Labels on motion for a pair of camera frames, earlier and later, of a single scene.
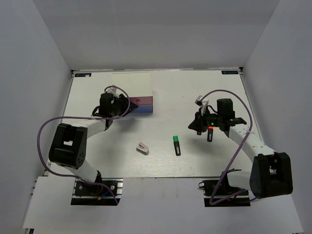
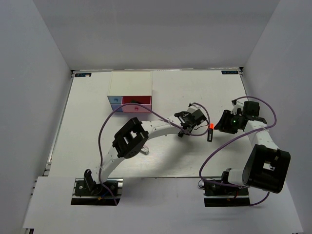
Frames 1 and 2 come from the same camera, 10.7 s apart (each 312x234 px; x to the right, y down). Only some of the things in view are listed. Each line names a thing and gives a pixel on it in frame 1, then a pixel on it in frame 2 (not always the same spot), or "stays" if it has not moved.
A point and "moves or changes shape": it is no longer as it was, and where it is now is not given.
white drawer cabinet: x=136 y=84 stays
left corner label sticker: x=83 y=74 stays
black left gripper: x=124 y=102 -> x=186 y=134
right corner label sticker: x=230 y=72 stays
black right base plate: x=223 y=191 stays
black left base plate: x=87 y=194 stays
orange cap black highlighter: x=210 y=134 stays
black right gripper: x=199 y=124 -> x=224 y=124
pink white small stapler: x=143 y=148 stays
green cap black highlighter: x=177 y=146 -> x=133 y=101
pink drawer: x=142 y=100 moves or changes shape
